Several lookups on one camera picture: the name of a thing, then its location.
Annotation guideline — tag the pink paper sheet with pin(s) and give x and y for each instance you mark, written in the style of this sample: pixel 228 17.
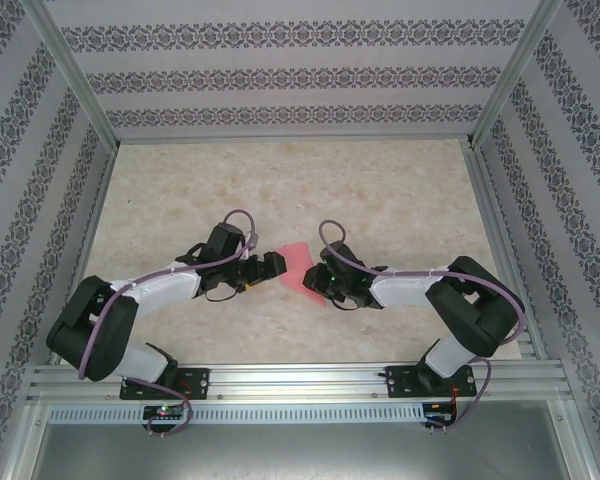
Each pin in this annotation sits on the pink paper sheet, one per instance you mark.
pixel 295 260

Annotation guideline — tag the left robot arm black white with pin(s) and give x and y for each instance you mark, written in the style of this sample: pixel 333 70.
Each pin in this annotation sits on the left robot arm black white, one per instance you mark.
pixel 115 345

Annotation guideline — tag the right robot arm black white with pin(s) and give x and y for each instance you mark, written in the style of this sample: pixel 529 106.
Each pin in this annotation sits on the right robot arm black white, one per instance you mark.
pixel 470 320

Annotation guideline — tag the grey metal sheet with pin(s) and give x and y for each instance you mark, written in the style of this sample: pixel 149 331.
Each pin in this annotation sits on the grey metal sheet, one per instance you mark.
pixel 300 450

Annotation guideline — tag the aluminium mounting rail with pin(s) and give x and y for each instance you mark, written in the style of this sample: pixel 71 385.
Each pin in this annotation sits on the aluminium mounting rail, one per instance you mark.
pixel 300 382

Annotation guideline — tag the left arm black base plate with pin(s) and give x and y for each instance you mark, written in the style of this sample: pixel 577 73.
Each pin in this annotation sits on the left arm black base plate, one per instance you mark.
pixel 197 382

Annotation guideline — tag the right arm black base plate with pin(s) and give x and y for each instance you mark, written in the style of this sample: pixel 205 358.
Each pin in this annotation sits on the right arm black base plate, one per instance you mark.
pixel 400 382

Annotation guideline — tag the aluminium back rail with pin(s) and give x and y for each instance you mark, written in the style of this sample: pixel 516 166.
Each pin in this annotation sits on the aluminium back rail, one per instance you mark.
pixel 295 138

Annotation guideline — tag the aluminium side rail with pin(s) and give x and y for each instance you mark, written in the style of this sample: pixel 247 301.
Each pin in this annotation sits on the aluminium side rail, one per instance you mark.
pixel 86 250
pixel 505 250

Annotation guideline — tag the aluminium frame post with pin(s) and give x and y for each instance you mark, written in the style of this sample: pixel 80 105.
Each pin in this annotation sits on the aluminium frame post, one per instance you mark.
pixel 75 70
pixel 517 70

